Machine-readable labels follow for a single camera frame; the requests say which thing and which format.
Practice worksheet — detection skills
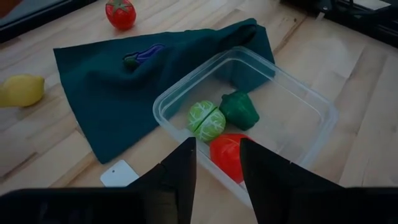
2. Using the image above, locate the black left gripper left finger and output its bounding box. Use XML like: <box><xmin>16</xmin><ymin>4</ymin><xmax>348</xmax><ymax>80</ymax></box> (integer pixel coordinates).
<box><xmin>0</xmin><ymin>136</ymin><xmax>198</xmax><ymax>224</ymax></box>

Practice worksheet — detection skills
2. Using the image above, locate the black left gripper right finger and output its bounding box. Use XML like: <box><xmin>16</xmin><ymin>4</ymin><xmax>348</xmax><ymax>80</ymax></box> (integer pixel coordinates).
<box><xmin>239</xmin><ymin>138</ymin><xmax>398</xmax><ymax>224</ymax></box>

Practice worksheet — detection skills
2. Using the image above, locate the light green toy cabbage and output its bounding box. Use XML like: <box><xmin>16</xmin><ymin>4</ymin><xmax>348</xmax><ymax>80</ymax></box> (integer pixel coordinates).
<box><xmin>186</xmin><ymin>100</ymin><xmax>227</xmax><ymax>142</ymax></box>

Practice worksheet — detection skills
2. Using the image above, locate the dark green toy pepper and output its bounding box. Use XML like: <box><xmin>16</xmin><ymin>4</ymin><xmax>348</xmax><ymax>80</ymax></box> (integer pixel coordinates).
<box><xmin>219</xmin><ymin>90</ymin><xmax>261</xmax><ymax>132</ymax></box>

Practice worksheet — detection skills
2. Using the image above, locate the purple toy eggplant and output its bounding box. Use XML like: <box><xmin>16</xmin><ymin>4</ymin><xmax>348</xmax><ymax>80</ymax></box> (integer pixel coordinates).
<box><xmin>123</xmin><ymin>43</ymin><xmax>166</xmax><ymax>71</ymax></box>

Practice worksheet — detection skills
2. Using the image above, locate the yellow toy lemon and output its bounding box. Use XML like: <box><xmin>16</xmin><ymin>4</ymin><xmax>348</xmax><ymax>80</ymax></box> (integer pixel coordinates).
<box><xmin>0</xmin><ymin>73</ymin><xmax>45</xmax><ymax>109</ymax></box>

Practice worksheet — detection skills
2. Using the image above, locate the red toy tomato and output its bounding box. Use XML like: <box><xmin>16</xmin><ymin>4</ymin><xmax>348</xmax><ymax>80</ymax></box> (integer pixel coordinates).
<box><xmin>104</xmin><ymin>0</ymin><xmax>137</xmax><ymax>31</ymax></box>

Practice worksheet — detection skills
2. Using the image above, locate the clear plastic tupperware container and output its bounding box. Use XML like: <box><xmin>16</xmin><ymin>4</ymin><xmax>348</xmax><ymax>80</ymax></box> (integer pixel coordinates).
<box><xmin>152</xmin><ymin>45</ymin><xmax>340</xmax><ymax>208</ymax></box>

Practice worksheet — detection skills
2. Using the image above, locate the white container lid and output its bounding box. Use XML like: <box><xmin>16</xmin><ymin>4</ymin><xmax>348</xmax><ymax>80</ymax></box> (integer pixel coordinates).
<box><xmin>99</xmin><ymin>159</ymin><xmax>140</xmax><ymax>188</ymax></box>

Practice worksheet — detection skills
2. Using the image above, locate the dark green cloth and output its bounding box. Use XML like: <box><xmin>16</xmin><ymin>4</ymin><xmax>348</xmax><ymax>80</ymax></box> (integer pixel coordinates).
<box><xmin>53</xmin><ymin>17</ymin><xmax>276</xmax><ymax>165</ymax></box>

